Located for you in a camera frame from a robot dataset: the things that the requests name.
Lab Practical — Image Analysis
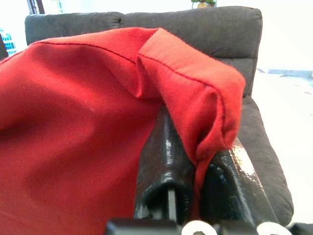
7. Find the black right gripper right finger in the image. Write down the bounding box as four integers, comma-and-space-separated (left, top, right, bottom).
200, 138, 280, 226

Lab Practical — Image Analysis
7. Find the red pillow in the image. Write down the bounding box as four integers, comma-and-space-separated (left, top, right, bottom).
0, 26, 246, 235

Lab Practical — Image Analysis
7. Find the blue plastic crate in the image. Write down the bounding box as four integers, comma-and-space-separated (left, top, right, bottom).
0, 28, 18, 56

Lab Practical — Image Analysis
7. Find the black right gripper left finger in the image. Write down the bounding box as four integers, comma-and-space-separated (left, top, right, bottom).
134, 107, 197, 225

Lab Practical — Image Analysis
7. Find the grey fabric sofa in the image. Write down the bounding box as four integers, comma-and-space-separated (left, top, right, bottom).
24, 5, 294, 227

